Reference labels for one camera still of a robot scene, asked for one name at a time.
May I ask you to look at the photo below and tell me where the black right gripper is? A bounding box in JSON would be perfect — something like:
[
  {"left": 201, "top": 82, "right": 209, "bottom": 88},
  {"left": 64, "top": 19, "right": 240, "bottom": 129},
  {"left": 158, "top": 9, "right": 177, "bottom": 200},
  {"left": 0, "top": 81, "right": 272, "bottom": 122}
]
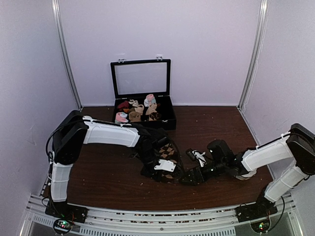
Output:
[{"left": 179, "top": 159, "right": 226, "bottom": 187}]

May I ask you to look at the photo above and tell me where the brown tan argyle sock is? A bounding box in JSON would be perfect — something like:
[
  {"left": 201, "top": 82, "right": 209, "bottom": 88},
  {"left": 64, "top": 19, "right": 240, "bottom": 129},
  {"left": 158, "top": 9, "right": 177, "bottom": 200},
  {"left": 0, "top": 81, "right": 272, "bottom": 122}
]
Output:
[
  {"left": 149, "top": 112, "right": 161, "bottom": 121},
  {"left": 158, "top": 144, "right": 180, "bottom": 184}
]

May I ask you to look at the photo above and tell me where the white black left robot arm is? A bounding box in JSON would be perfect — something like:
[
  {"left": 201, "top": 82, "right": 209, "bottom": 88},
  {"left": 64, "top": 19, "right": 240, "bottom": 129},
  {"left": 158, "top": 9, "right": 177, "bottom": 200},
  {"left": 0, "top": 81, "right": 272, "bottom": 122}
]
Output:
[{"left": 46, "top": 110, "right": 176, "bottom": 218}]

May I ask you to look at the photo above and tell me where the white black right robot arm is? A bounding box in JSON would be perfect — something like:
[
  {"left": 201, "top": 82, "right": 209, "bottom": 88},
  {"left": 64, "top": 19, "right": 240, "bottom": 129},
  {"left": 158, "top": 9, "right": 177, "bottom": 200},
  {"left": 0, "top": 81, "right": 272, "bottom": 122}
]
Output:
[{"left": 180, "top": 123, "right": 315, "bottom": 222}]

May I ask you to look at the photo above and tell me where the tan rolled sock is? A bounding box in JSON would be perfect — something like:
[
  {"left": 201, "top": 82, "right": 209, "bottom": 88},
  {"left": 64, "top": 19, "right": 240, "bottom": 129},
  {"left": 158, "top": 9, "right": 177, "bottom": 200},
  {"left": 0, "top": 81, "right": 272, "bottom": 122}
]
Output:
[{"left": 128, "top": 111, "right": 141, "bottom": 122}]

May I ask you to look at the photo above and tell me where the beige rolled sock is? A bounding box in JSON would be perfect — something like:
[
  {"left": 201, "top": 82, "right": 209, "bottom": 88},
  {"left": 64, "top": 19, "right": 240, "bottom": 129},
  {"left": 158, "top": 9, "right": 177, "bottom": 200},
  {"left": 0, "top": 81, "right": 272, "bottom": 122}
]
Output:
[{"left": 145, "top": 103, "right": 158, "bottom": 116}]

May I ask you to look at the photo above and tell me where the cream rolled sock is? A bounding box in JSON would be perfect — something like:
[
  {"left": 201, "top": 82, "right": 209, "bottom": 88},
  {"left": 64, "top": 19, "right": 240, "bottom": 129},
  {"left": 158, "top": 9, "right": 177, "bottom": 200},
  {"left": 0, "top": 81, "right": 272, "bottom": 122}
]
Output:
[{"left": 128, "top": 100, "right": 144, "bottom": 115}]

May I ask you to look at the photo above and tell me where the white scalloped bowl right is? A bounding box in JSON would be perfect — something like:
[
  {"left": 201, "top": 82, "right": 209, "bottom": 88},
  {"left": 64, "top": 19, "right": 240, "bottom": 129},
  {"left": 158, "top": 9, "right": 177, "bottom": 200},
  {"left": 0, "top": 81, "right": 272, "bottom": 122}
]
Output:
[{"left": 238, "top": 170, "right": 256, "bottom": 180}]

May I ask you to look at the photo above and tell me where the dark red rolled sock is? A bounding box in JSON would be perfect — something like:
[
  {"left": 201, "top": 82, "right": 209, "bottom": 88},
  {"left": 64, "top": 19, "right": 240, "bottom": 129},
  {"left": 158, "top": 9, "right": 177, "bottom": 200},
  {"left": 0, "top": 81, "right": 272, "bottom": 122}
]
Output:
[{"left": 117, "top": 100, "right": 129, "bottom": 111}]

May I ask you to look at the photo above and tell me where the pink teal white rolled sock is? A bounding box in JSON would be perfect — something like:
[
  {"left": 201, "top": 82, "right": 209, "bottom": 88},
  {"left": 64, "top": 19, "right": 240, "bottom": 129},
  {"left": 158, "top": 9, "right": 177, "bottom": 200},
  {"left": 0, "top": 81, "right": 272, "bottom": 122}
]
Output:
[{"left": 144, "top": 93, "right": 156, "bottom": 107}]

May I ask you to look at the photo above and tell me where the black box with glass lid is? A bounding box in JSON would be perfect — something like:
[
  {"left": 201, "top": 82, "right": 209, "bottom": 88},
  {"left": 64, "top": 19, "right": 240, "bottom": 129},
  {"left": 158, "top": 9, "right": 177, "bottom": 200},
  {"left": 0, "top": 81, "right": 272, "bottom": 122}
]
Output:
[{"left": 110, "top": 58, "right": 177, "bottom": 130}]

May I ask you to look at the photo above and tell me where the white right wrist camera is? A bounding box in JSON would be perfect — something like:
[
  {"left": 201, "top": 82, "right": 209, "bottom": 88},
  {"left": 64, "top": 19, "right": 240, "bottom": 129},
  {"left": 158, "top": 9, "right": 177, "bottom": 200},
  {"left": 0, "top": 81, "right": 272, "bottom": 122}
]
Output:
[{"left": 192, "top": 150, "right": 207, "bottom": 167}]

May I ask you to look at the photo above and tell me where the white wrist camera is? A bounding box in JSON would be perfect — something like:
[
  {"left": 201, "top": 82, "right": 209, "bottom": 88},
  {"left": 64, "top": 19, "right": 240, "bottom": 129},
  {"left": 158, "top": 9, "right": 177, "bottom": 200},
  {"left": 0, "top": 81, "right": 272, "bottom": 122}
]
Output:
[
  {"left": 154, "top": 159, "right": 176, "bottom": 173},
  {"left": 192, "top": 150, "right": 207, "bottom": 167}
]

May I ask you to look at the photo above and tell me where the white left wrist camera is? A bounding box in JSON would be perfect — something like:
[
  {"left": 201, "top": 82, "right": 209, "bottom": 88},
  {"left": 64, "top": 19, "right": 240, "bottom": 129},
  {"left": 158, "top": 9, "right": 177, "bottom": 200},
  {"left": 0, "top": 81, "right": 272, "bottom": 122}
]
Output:
[{"left": 154, "top": 159, "right": 176, "bottom": 173}]

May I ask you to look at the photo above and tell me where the aluminium front rail frame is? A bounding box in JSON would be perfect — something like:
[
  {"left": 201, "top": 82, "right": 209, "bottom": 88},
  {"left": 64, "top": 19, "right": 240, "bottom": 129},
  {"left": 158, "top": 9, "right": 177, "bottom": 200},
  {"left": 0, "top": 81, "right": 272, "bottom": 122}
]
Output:
[{"left": 19, "top": 193, "right": 305, "bottom": 236}]

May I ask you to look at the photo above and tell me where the aluminium right corner post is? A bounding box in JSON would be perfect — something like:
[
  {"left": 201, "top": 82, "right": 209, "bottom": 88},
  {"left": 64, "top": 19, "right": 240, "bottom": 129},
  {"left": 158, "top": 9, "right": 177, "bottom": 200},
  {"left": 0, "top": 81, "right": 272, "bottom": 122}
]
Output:
[{"left": 238, "top": 0, "right": 270, "bottom": 111}]

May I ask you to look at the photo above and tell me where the aluminium corner post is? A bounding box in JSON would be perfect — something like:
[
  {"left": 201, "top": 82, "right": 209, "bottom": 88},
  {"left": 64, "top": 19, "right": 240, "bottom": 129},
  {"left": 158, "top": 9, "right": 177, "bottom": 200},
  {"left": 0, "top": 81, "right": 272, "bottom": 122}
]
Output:
[
  {"left": 51, "top": 0, "right": 83, "bottom": 110},
  {"left": 238, "top": 0, "right": 270, "bottom": 111}
]

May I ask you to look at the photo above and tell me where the aluminium left corner post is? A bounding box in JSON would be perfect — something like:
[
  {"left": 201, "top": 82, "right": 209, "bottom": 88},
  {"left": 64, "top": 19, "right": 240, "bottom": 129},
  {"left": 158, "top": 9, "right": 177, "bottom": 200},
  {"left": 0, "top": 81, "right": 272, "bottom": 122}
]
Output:
[{"left": 51, "top": 0, "right": 83, "bottom": 110}]

